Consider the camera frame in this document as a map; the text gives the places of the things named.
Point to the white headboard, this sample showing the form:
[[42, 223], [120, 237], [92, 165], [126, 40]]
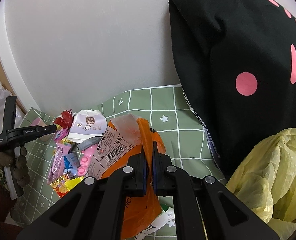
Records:
[[90, 54]]

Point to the purple glitter wrapper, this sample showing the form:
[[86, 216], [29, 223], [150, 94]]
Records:
[[57, 167]]

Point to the grey sachet wrappers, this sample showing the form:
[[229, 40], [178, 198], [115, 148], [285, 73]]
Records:
[[88, 143]]

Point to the green checkered bed sheet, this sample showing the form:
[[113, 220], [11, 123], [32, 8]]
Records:
[[184, 137]]

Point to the pink lidded jar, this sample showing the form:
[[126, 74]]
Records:
[[40, 122]]

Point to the yellow plastic trash bag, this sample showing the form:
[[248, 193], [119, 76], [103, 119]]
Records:
[[265, 182]]

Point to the red gold candy wrapper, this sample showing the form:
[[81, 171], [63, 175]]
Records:
[[59, 185]]

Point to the black pink-print sweatshirt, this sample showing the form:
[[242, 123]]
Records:
[[236, 61]]

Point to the gloved left hand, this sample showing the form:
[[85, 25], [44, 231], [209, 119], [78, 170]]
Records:
[[19, 165]]

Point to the pink caterpillar toy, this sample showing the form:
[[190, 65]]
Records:
[[85, 160]]

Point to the Kleenex tissue pack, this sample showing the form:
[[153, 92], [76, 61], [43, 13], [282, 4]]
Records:
[[165, 219]]

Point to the blue white wrapper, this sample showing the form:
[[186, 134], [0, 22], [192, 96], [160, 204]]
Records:
[[71, 165]]

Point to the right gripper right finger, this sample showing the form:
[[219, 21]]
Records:
[[169, 180]]

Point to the gold yellow wrapper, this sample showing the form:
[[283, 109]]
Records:
[[70, 184]]

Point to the orange plastic bag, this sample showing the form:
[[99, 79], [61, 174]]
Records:
[[125, 153]]

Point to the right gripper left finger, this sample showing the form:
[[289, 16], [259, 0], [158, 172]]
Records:
[[129, 181]]

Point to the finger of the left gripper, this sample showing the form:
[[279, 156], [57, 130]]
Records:
[[45, 130]]

